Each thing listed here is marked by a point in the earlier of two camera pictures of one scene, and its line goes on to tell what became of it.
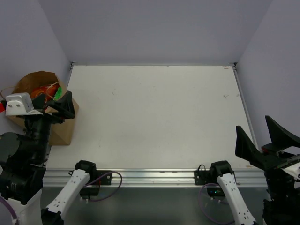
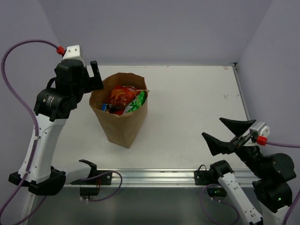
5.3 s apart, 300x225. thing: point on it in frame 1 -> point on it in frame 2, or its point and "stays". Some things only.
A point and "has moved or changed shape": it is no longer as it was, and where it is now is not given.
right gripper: [273, 156] -> [217, 146]
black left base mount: [96, 178] stays
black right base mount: [205, 177] stays
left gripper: [50, 116] -> [91, 82]
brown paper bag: [60, 133] -> [122, 107]
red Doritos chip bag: [49, 91] has moved or changed shape
